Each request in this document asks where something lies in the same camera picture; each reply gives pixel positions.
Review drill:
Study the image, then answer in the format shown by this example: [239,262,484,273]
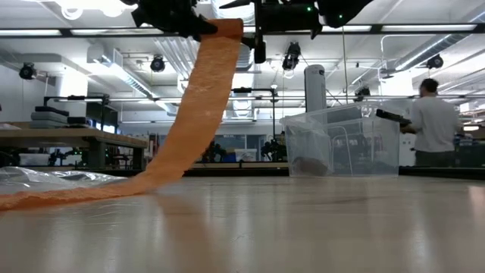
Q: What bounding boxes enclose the clear plastic box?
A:
[280,100,413,178]

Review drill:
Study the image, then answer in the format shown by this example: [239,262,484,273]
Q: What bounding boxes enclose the red cabinet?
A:
[146,132,163,171]

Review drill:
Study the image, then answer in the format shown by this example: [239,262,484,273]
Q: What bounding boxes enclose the clear plastic zip bag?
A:
[283,115,333,178]

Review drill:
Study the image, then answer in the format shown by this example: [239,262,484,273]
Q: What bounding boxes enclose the orange elastic bandage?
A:
[0,17,245,212]

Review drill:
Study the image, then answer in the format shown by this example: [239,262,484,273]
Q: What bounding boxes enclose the storage shelf rack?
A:
[456,109,485,168]

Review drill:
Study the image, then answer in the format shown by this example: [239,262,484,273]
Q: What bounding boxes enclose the wooden workbench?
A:
[0,127,149,170]

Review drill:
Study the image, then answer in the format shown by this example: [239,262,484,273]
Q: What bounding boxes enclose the person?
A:
[400,77,465,168]

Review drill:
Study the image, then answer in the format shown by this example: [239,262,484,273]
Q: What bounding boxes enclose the stacked grey pads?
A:
[29,105,92,130]

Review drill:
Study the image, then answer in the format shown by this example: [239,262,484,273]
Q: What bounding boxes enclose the crumpled clear plastic bag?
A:
[0,165,128,190]

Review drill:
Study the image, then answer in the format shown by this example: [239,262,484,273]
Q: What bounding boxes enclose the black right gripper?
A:
[218,0,324,64]

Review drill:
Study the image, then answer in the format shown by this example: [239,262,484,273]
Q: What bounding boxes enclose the background wooden table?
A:
[191,162,289,171]

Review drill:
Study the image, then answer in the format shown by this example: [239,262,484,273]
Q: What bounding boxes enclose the black ceiling cable reel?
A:
[18,62,38,81]
[427,54,445,71]
[149,55,167,74]
[282,41,302,72]
[354,86,371,103]

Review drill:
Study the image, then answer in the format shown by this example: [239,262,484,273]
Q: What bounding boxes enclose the thin hanging cable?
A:
[339,26,349,108]

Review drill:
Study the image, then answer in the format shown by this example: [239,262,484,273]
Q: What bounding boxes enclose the clear background storage bin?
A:
[234,148,258,163]

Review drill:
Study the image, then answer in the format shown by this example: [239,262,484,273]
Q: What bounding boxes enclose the black aluminium rig frame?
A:
[0,23,485,180]

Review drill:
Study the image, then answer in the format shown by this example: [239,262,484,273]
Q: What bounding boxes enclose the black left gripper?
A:
[120,0,220,42]

